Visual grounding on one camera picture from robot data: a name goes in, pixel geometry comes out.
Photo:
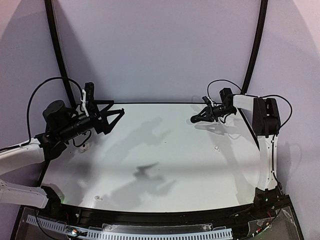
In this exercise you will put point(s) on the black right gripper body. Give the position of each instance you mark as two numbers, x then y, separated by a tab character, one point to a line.
210	111

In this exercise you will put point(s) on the small green circuit board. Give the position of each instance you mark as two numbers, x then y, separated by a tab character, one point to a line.
72	231

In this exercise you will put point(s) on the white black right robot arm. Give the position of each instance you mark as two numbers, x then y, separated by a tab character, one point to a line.
266	125

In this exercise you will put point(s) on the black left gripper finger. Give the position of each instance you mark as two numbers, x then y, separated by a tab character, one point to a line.
109	125
106	103

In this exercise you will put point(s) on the black left frame post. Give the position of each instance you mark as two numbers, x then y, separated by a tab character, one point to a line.
51	21

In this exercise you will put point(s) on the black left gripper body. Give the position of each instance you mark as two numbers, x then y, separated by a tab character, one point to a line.
94	116

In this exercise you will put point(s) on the black frame post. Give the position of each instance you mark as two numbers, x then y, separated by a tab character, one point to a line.
255	46
51	21

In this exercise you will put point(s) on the white slotted cable duct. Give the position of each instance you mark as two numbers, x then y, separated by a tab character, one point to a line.
130	232

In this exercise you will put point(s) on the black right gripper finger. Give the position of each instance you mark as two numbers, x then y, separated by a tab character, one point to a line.
205	111
205	118

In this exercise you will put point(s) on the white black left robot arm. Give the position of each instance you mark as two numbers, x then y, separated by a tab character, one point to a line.
63	124

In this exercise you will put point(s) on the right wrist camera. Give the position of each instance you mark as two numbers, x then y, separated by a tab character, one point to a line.
209	102

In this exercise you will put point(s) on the black earbud charging case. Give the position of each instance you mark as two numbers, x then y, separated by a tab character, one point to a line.
194	119

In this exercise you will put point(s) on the black right frame post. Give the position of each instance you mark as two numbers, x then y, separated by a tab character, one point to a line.
255	46

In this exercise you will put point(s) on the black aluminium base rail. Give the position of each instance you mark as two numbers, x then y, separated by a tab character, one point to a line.
236	217

